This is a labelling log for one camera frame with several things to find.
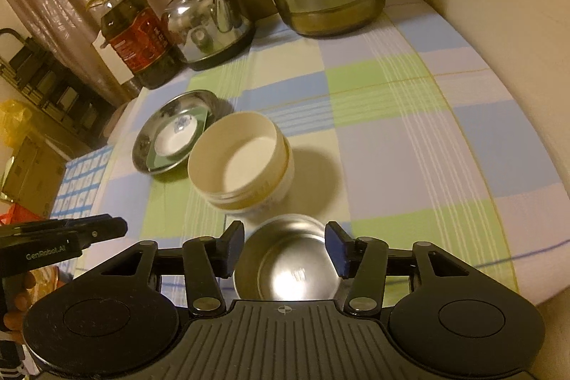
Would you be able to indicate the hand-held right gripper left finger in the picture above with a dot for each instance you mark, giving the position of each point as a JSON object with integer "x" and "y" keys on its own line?
{"x": 231, "y": 248}

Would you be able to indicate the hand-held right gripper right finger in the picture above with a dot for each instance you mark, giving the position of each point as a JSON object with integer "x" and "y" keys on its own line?
{"x": 336, "y": 248}

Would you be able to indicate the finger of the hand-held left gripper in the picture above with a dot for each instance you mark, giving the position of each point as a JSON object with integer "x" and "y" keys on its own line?
{"x": 53, "y": 224}
{"x": 102, "y": 232}

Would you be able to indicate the small stainless steel bowl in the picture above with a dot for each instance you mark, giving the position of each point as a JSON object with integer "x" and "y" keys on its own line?
{"x": 285, "y": 268}

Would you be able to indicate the cream plastic bowl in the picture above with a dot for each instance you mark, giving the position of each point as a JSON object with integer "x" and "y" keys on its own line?
{"x": 236, "y": 162}

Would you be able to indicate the wide stainless steel plate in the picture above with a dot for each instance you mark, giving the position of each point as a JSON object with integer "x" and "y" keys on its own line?
{"x": 147, "y": 144}

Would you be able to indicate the small floral white saucer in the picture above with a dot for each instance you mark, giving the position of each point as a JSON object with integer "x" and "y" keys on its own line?
{"x": 173, "y": 137}

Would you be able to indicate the green square plastic plate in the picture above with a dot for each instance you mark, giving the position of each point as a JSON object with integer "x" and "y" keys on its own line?
{"x": 202, "y": 115}

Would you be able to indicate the person's left hand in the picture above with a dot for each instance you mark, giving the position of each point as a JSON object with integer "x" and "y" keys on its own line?
{"x": 22, "y": 308}

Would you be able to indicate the red shopping bag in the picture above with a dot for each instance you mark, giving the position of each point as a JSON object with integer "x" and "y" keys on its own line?
{"x": 22, "y": 213}

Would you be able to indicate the blue grid patterned cloth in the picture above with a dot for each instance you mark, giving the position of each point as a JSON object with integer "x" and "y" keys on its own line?
{"x": 80, "y": 184}

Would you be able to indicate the cardboard box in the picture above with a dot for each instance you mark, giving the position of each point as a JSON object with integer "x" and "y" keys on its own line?
{"x": 35, "y": 170}

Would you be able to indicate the yellow plastic bag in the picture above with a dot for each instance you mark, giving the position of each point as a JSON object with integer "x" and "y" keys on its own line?
{"x": 15, "y": 122}

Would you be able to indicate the person's patterned clothing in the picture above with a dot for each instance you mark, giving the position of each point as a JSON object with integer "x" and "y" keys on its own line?
{"x": 9, "y": 355}

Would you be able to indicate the dark storage rack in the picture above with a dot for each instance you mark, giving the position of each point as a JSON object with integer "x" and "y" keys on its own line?
{"x": 49, "y": 81}

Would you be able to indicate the checked pastel tablecloth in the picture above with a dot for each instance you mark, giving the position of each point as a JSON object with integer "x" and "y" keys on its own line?
{"x": 400, "y": 117}

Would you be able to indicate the white wooden chair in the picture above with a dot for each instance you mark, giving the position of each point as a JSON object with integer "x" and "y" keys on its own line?
{"x": 113, "y": 68}

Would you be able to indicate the cooking oil bottle red label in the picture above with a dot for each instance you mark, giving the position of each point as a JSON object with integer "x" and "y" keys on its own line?
{"x": 138, "y": 46}

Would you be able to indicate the stainless steel kettle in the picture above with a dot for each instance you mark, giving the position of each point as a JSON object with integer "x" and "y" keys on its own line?
{"x": 209, "y": 28}

